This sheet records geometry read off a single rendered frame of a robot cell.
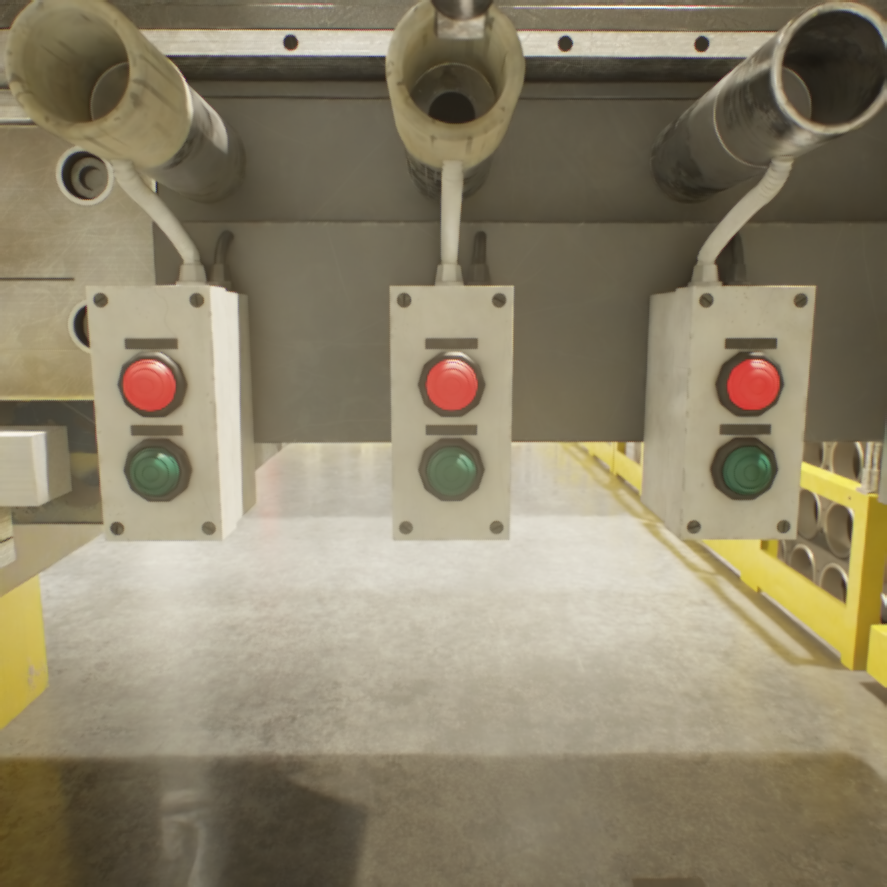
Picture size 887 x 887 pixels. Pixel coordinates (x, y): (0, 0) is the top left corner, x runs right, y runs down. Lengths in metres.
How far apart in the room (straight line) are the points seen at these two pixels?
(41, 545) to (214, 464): 0.62
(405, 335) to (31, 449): 0.25
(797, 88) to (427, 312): 0.24
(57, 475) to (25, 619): 1.15
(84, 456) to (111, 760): 0.92
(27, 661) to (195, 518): 1.28
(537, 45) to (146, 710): 1.40
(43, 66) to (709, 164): 0.36
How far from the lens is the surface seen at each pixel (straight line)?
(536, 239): 0.52
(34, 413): 0.67
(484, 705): 1.55
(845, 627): 1.90
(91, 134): 0.39
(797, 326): 0.47
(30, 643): 1.73
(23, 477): 0.54
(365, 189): 0.55
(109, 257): 0.60
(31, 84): 0.42
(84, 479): 0.66
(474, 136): 0.36
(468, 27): 0.30
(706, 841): 1.28
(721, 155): 0.47
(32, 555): 1.03
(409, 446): 0.43
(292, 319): 0.52
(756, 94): 0.41
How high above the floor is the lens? 0.74
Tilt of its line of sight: 9 degrees down
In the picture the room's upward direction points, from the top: straight up
